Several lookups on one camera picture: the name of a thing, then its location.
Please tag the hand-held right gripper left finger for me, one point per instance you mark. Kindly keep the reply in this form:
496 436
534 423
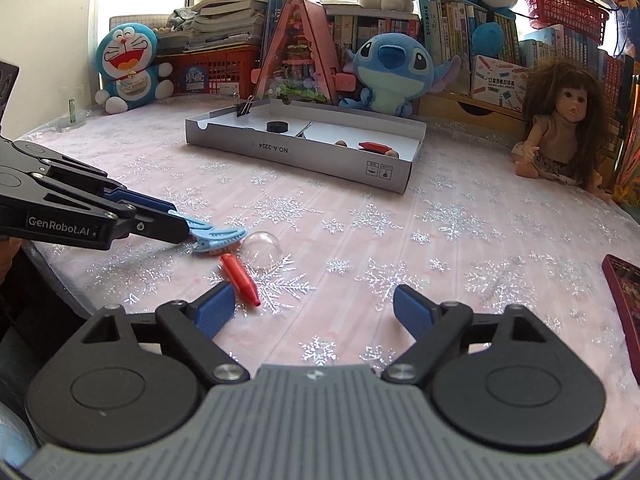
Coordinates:
215 310

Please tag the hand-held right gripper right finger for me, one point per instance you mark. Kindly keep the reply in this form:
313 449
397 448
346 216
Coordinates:
415 310

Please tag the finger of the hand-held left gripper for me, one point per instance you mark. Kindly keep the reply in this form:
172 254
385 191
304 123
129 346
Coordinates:
145 202
160 230

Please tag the light blue hair clip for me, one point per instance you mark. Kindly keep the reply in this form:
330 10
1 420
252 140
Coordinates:
222 241
187 220

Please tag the red plastic cone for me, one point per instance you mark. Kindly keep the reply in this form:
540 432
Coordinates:
375 146
240 277

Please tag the black binder clip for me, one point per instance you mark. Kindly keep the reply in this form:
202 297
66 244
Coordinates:
245 108

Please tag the black round lid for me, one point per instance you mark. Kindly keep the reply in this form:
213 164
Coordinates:
277 126

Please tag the grey cardboard box tray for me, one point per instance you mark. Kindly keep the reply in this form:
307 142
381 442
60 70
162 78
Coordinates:
300 152

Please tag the pink snowflake bedsheet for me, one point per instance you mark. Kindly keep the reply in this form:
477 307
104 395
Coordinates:
450 240

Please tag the clear plastic dome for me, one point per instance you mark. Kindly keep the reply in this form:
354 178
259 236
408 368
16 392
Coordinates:
262 247

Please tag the small clear stand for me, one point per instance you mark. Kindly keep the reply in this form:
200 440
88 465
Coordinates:
73 112

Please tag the blue robot cat plush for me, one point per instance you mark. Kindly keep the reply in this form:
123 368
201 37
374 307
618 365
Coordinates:
125 60

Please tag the red plastic crate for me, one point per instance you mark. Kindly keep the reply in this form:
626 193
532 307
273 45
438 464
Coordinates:
220 67

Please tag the small silver metal piece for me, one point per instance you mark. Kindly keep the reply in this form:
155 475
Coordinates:
303 129

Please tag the grey patterned cloth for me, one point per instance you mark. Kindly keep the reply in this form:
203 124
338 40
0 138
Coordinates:
179 20

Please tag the stack of books and papers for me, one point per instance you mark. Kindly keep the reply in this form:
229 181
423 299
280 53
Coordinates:
225 20

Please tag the wooden drawer box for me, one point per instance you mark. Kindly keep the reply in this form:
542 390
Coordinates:
450 105

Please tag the dark red flat box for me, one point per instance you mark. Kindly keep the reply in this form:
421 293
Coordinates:
625 300

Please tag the pink triangular dollhouse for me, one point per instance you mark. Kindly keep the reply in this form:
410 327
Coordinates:
300 50

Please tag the row of thin blue books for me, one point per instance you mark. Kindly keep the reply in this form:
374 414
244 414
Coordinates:
275 15

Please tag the brown haired doll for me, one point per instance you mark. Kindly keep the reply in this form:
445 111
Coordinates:
565 130

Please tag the blue alien plush toy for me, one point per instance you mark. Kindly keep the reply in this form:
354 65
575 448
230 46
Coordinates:
390 70

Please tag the white printed box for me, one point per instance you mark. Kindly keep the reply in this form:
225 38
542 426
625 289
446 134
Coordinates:
500 80

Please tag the shiny foil sheets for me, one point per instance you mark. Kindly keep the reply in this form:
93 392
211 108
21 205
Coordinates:
629 150

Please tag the row of shelf books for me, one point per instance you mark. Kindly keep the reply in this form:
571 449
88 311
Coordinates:
450 25

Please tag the red plastic basket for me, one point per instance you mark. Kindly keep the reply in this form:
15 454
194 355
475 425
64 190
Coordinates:
565 10

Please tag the blue printed bag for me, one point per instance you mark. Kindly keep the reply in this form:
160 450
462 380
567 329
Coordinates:
627 25

